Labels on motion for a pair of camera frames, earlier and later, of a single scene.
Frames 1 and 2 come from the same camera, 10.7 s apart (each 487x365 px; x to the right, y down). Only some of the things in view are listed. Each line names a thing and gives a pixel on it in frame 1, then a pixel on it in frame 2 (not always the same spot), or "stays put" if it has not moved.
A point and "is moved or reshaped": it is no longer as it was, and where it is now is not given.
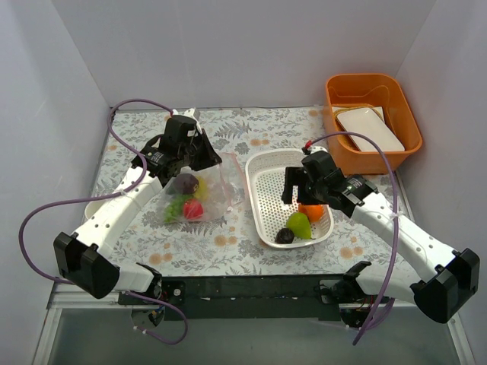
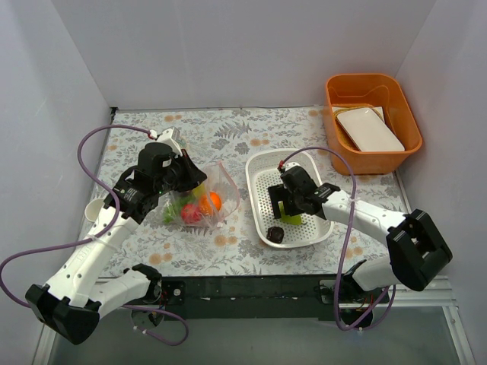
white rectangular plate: (369, 122) stays put
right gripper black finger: (294, 176) to (277, 193)
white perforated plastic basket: (264, 169) stays put
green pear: (300, 224) to (293, 220)
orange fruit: (314, 212) is moved or reshaped
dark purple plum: (284, 236) to (275, 234)
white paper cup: (92, 207) stays put
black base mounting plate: (246, 298) stays put
